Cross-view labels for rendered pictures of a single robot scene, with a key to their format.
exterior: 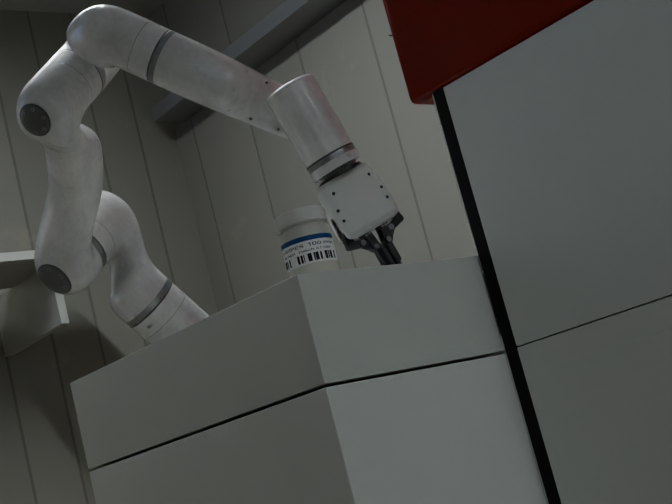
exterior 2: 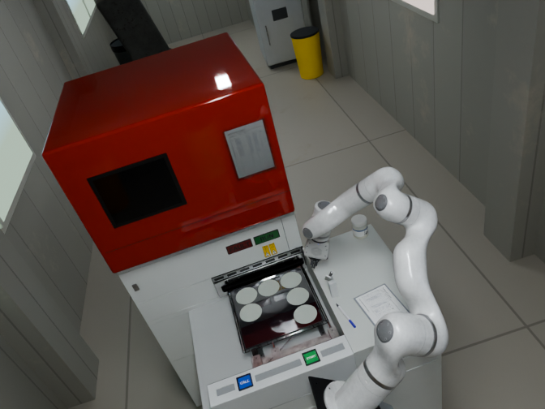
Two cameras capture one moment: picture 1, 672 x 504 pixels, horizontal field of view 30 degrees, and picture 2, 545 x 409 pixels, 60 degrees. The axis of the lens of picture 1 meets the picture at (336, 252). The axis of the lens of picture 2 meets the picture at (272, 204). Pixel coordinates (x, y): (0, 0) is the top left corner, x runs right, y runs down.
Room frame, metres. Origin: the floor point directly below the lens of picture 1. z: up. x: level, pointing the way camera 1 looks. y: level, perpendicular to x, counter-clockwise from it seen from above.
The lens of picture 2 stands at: (3.16, 0.74, 2.47)
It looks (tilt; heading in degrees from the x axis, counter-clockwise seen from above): 36 degrees down; 217
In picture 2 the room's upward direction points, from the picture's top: 16 degrees counter-clockwise
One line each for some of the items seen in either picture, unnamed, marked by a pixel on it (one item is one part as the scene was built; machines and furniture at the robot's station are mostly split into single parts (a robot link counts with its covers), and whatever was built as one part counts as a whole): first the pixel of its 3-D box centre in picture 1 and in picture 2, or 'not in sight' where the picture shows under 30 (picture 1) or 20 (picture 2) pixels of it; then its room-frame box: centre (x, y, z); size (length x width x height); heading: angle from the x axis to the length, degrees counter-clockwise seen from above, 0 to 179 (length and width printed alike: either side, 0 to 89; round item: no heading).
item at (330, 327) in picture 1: (273, 367); (365, 290); (1.91, 0.14, 0.89); 0.62 x 0.35 x 0.14; 43
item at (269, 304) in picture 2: not in sight; (274, 304); (2.09, -0.21, 0.90); 0.34 x 0.34 x 0.01; 43
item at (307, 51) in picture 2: not in sight; (308, 53); (-2.15, -2.08, 0.29); 0.37 x 0.36 x 0.57; 130
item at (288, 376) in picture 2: not in sight; (283, 380); (2.41, -0.01, 0.89); 0.55 x 0.09 x 0.14; 133
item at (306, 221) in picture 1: (307, 246); (359, 226); (1.64, 0.04, 1.01); 0.07 x 0.07 x 0.10
